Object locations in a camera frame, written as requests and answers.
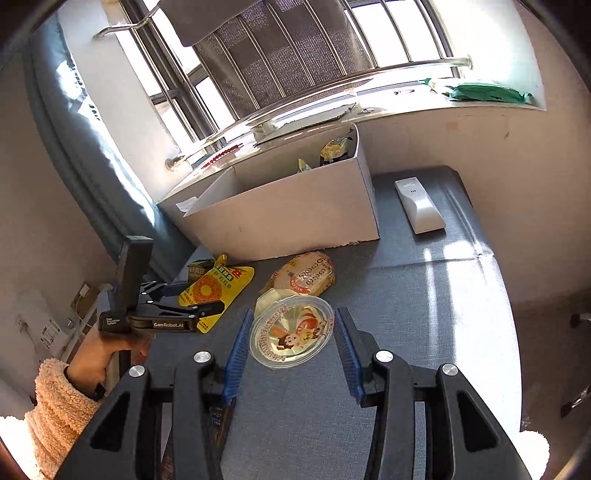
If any white remote control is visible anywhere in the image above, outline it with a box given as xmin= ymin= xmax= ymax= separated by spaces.
xmin=394 ymin=176 xmax=446 ymax=235

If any window bar grille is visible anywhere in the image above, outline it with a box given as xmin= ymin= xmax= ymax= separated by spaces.
xmin=120 ymin=0 xmax=462 ymax=148

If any yellow corn snack packet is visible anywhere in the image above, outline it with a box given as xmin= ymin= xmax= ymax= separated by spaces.
xmin=179 ymin=265 xmax=256 ymax=334

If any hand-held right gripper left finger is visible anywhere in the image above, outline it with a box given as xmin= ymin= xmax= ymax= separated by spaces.
xmin=54 ymin=308 xmax=256 ymax=480

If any person's left forearm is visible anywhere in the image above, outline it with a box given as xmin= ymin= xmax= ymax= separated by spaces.
xmin=25 ymin=359 xmax=105 ymax=480

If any brown cardboard box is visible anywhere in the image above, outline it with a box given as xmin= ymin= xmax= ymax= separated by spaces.
xmin=69 ymin=281 xmax=114 ymax=333

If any grey cardboard sheet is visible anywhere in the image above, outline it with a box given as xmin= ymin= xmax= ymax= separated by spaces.
xmin=272 ymin=95 xmax=358 ymax=130

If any grey towel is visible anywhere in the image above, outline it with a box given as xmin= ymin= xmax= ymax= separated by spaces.
xmin=159 ymin=0 xmax=384 ymax=123

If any long steel window rail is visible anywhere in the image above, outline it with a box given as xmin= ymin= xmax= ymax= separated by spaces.
xmin=166 ymin=54 xmax=474 ymax=171

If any red beaded stick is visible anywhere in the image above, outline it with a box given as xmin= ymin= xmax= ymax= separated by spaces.
xmin=201 ymin=145 xmax=241 ymax=168

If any person's left hand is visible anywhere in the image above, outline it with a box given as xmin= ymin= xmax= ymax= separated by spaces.
xmin=67 ymin=335 xmax=154 ymax=401

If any short steel hanging rail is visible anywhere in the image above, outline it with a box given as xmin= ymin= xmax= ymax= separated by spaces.
xmin=93 ymin=0 xmax=160 ymax=40

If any white green paper packet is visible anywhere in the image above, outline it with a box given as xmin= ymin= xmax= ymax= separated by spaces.
xmin=418 ymin=78 xmax=455 ymax=95

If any green plastic packet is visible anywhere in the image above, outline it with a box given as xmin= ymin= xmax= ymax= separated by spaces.
xmin=450 ymin=82 xmax=534 ymax=104

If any dark printed book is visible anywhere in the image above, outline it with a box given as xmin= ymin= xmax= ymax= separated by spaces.
xmin=205 ymin=399 xmax=238 ymax=462

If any cartoon lid jelly cup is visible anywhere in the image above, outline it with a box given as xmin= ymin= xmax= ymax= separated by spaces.
xmin=249 ymin=295 xmax=334 ymax=370

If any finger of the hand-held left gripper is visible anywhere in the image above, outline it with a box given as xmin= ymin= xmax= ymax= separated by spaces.
xmin=152 ymin=300 xmax=227 ymax=324
xmin=139 ymin=281 xmax=197 ymax=308

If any white labelled carton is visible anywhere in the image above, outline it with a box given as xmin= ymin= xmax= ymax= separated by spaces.
xmin=14 ymin=291 xmax=81 ymax=365

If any white cardboard box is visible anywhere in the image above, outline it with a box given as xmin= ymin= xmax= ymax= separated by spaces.
xmin=157 ymin=122 xmax=382 ymax=261

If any round pastry packet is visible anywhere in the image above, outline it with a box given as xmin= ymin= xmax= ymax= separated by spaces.
xmin=269 ymin=250 xmax=336 ymax=296

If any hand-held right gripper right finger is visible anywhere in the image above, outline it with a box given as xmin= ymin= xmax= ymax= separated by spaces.
xmin=334 ymin=307 xmax=532 ymax=480

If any blue grey curtain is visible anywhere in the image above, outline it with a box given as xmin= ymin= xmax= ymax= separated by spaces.
xmin=25 ymin=11 xmax=195 ymax=287

